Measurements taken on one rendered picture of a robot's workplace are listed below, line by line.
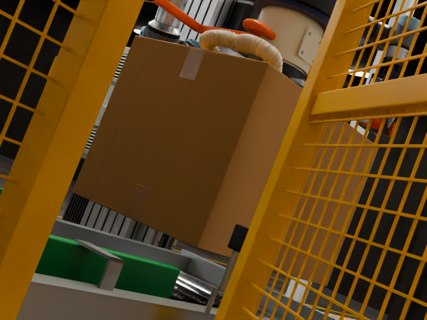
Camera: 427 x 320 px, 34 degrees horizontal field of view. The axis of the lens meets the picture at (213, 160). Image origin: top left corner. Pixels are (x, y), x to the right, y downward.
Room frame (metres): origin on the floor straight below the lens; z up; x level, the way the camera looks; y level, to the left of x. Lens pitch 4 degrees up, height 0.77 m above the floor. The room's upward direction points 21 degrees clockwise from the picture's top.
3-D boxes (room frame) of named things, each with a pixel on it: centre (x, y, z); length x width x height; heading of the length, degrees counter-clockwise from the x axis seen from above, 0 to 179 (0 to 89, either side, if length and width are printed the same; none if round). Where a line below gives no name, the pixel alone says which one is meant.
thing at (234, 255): (1.23, -0.10, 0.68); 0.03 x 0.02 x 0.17; 51
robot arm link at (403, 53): (2.20, -0.43, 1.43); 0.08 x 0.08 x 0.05
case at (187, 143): (1.74, -0.06, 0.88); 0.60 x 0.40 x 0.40; 142
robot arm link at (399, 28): (2.20, -0.43, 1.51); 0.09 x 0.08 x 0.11; 16
